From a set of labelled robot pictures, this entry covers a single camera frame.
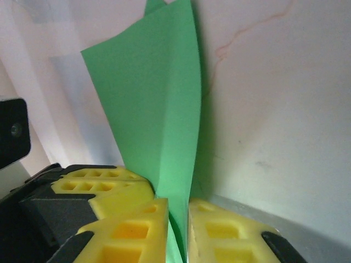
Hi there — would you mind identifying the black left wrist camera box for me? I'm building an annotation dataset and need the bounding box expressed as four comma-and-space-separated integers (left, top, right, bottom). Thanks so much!
0, 98, 32, 169

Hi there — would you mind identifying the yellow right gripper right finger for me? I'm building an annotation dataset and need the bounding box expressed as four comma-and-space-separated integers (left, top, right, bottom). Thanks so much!
187, 197, 309, 263

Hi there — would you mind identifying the green paper sheet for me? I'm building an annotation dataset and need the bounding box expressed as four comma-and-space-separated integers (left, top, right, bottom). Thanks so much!
80, 0, 205, 263

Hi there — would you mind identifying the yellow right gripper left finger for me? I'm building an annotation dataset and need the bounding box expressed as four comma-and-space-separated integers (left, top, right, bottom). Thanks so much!
49, 197, 169, 263

